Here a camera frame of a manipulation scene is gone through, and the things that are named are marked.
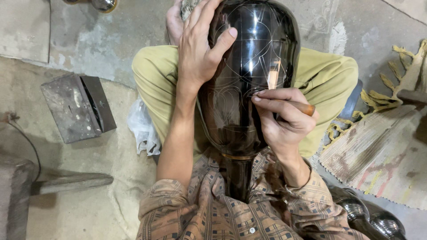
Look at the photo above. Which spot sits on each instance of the person's right hand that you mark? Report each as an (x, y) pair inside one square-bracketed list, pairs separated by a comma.
[(287, 126)]

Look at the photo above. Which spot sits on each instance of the person's left hand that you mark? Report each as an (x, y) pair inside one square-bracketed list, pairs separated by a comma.
[(193, 53)]

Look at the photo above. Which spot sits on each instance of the large black engraved vase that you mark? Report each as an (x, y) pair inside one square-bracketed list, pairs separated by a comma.
[(253, 66)]

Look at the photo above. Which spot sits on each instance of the person's bare foot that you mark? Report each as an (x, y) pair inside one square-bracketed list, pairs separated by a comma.
[(174, 23)]

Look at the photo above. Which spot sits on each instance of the olive green trousers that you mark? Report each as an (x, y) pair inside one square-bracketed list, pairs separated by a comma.
[(156, 83)]

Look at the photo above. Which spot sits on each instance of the grey rag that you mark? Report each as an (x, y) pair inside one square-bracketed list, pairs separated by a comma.
[(188, 6)]

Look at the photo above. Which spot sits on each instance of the dark blue seat pad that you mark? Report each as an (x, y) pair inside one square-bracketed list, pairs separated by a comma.
[(352, 103)]

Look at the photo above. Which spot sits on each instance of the white plastic bag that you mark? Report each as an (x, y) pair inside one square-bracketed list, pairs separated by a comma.
[(143, 130)]

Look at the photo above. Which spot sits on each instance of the striped woven rug with tassels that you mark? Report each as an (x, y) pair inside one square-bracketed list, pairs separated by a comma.
[(380, 156)]

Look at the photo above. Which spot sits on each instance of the shiny dark metal vase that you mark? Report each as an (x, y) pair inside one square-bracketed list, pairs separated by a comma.
[(352, 208), (385, 223)]

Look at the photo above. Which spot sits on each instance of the grey patterned rug with fringe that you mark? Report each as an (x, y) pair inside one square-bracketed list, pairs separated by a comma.
[(320, 20)]

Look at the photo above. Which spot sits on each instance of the brown patterned shirt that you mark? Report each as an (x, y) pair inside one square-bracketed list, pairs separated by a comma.
[(206, 216)]

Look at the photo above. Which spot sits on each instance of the grey metal box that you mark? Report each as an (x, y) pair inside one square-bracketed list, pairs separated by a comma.
[(70, 106)]

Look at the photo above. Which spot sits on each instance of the beige floor mat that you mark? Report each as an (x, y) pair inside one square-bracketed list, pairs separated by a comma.
[(100, 173)]

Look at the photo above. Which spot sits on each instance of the grey floor mat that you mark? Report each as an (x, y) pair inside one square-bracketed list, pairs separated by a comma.
[(23, 30)]

